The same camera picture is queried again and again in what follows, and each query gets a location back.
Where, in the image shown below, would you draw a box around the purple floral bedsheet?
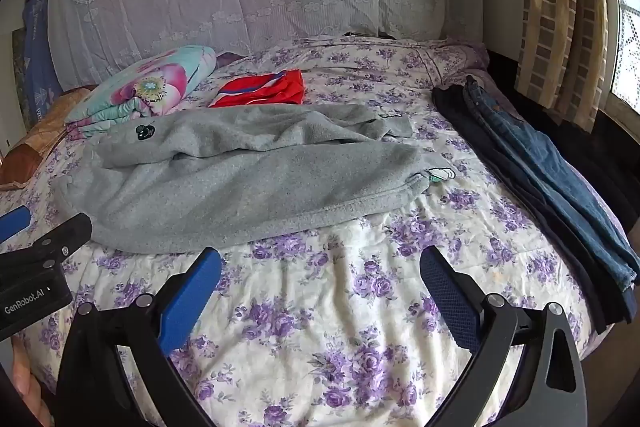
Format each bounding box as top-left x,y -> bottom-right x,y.
0,34 -> 621,427

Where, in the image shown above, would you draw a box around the window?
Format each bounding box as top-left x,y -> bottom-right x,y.
600,0 -> 640,128

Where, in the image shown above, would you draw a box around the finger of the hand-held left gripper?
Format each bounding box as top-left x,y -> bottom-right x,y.
0,206 -> 32,244
30,213 -> 93,269

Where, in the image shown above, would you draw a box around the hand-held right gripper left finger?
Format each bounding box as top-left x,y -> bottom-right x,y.
56,247 -> 223,427

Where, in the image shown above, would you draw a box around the red striped shorts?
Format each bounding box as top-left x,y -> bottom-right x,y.
207,68 -> 306,108

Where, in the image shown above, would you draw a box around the person's left hand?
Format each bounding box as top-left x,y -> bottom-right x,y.
11,338 -> 52,427

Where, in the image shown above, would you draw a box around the teal pink floral quilt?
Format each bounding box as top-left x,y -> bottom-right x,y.
65,45 -> 218,140

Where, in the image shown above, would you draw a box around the beige checked curtain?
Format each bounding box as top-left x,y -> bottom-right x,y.
515,0 -> 623,132

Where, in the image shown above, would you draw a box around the orange brown pillow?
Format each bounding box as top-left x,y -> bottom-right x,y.
0,87 -> 98,192

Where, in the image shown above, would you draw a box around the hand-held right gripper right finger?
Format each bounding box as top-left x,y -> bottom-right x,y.
419,246 -> 588,427

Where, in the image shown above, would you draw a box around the blue jeans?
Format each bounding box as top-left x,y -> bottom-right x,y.
462,76 -> 640,293

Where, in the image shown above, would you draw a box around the dark folded pants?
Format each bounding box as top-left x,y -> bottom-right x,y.
431,84 -> 636,335

